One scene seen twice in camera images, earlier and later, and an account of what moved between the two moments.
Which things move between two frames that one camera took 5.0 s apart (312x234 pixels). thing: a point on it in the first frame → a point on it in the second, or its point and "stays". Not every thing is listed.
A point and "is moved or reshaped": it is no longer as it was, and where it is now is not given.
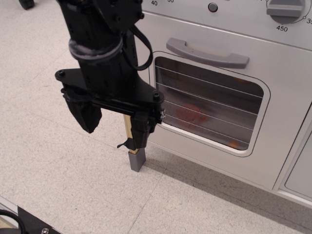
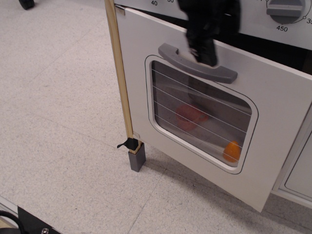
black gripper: x=111 y=84 → x=205 y=22
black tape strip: x=130 y=143 stays
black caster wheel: x=27 y=4 stays
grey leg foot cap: x=137 y=160 stays
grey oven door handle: x=226 y=59 → x=170 y=53
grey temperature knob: x=285 y=11 stays
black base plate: x=32 y=225 stays
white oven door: x=235 y=102 is moved or reshaped
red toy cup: x=190 y=116 stays
